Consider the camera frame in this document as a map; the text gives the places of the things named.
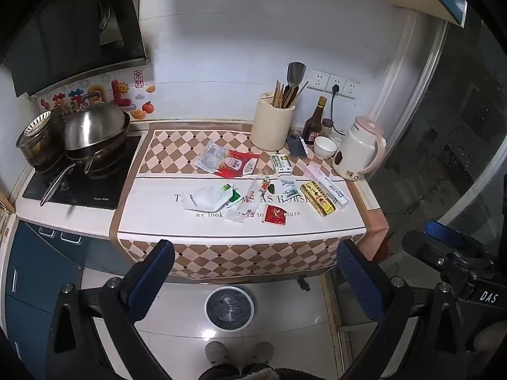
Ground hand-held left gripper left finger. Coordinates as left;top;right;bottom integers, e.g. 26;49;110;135
45;239;177;380

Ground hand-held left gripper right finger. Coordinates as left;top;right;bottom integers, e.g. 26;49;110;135
336;239;468;380

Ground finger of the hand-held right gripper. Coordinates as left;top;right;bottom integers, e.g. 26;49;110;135
402;230;470;286
425;221;476;255

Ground white round waste bin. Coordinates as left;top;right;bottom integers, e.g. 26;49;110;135
204;286;256;331

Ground yellow red carton box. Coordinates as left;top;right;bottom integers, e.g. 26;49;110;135
300;181;332;217

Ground long clear printed wrapper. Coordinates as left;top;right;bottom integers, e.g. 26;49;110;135
243;170;274;219

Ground person's right hand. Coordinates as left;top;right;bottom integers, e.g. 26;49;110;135
473;320;507;354

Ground checkered printed tablecloth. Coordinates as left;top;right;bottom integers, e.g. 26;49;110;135
109;121;391;286

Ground glass sliding door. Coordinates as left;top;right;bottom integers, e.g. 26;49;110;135
372;20;507;246

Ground person's left grey slipper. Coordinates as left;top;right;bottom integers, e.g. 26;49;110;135
205;341;229;367

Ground person's grey slipper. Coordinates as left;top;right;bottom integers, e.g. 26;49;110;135
205;341;229;367
249;341;275;365

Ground white tissue packet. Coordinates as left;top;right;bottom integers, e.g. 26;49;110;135
184;186;228;212

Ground long white pink box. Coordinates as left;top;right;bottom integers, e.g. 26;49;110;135
305;164;349;207

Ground black induction cooktop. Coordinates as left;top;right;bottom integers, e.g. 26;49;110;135
22;135;143;210

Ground small red sachet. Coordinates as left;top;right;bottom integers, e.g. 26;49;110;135
265;205;288;225

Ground crumpled clear plastic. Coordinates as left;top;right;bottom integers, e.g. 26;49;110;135
225;208;254;224

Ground white teal tube wrapper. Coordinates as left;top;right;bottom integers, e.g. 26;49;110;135
279;178;307;203

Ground person's left leg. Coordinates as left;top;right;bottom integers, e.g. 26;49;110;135
202;365;241;380

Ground green white packet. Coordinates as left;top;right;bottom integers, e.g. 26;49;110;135
220;184;243;208

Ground blue kitchen cabinet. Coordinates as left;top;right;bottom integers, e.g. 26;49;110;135
0;219;133;365

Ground white pink electric kettle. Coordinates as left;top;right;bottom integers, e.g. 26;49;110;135
332;116;387;182

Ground person's right grey slipper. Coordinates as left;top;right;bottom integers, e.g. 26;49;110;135
249;341;275;365

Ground white ceramic bowl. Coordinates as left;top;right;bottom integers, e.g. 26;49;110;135
314;136;338;160

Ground clear plastic bag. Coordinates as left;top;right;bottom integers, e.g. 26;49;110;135
194;140;230;174

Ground green white small box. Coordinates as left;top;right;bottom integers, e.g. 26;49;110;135
270;154;293;175

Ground red snack packet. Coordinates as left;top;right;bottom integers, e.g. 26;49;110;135
216;149;260;179

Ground black phone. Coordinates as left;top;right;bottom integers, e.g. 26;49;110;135
287;134;309;158

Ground dark sauce bottle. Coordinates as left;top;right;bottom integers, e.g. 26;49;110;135
302;96;327;145

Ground steel dome lid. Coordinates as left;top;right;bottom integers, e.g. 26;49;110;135
63;102;127;151

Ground steel cooking pot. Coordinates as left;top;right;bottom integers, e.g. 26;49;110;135
18;124;67;168

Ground cream utensil holder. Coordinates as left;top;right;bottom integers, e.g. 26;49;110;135
250;93;297;152

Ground striped ceramic bowl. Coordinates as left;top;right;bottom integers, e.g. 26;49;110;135
16;111;54;147

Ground bundle of wooden chopsticks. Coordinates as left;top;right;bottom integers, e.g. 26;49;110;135
271;80;297;109

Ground steel spatula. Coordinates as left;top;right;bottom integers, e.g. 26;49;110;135
287;62;308;92

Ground black range hood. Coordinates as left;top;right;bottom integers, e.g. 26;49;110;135
0;0;151;98

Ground steel long-handled frying pan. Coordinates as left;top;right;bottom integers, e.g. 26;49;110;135
40;113;132;207

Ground black plug with cable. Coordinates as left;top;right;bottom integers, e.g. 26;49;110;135
328;84;350;135

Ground colourful wall stickers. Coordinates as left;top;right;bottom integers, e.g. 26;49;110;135
40;69;157;121

